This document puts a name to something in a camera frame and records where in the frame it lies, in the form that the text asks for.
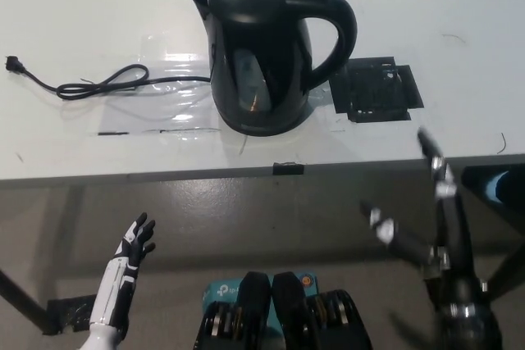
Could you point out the white and black left hand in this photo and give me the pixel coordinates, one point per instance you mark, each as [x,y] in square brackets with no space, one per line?
[123,268]

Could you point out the teal tp-link box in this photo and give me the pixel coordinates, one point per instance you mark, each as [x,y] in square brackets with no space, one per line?
[221,292]

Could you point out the white and black right hand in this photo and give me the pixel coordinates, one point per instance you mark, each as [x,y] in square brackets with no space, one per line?
[455,243]

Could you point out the black electric kettle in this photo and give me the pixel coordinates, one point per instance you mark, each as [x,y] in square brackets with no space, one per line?
[254,38]

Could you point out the round black kettle base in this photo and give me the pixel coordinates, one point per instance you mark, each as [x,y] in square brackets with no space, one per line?
[266,133]

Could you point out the black tape square patch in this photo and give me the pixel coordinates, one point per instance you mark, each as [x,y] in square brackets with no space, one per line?
[377,92]

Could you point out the thin black tape strip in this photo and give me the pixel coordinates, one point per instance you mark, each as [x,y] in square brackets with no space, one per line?
[112,133]

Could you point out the small black tape piece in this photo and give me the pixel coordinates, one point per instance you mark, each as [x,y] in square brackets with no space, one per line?
[288,168]

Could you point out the black robot feet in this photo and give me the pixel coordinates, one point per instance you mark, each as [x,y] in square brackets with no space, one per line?
[287,305]

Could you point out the clear plastic film sheet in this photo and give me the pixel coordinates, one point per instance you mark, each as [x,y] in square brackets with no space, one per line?
[176,67]

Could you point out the black and blue object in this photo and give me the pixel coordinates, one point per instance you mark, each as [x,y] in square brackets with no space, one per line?
[500,186]

